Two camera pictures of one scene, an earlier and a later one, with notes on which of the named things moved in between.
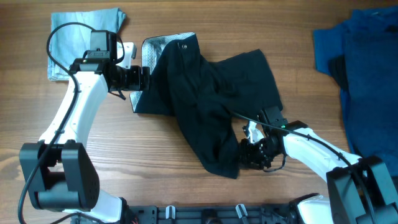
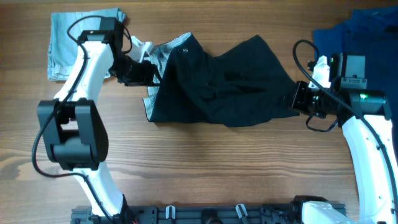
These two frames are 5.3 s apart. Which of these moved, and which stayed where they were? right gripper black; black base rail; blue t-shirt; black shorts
Moved: right gripper black; black shorts
Stayed: black base rail; blue t-shirt
